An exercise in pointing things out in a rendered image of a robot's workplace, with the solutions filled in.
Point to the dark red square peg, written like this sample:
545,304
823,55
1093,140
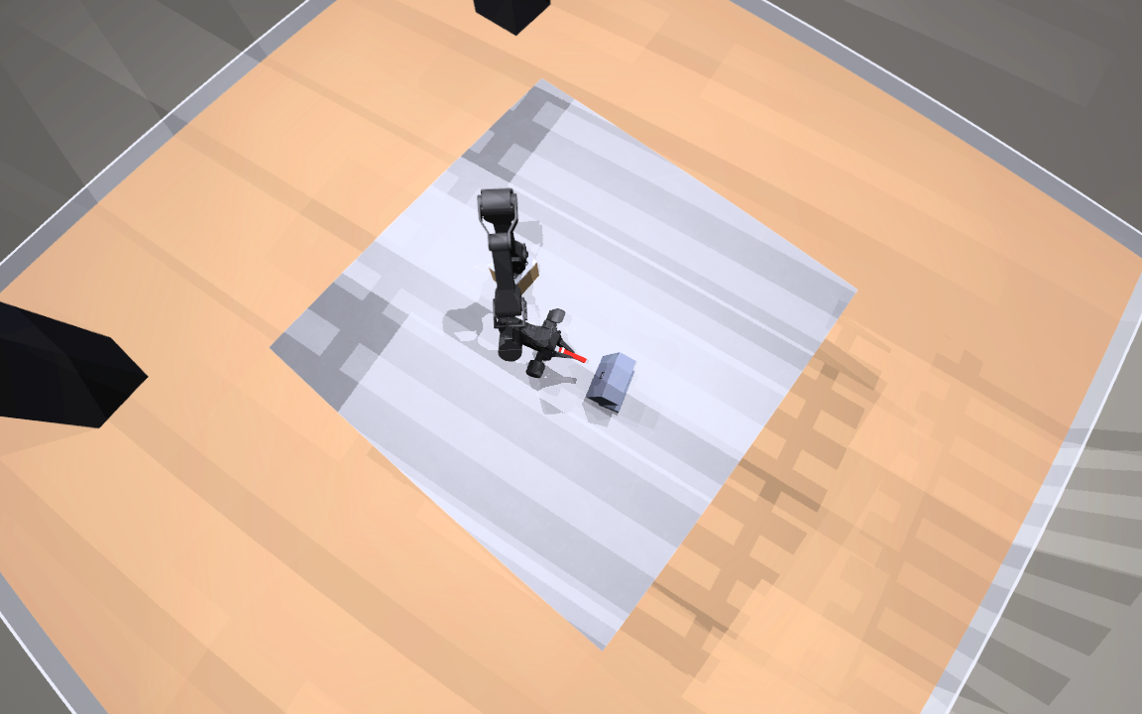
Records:
575,356

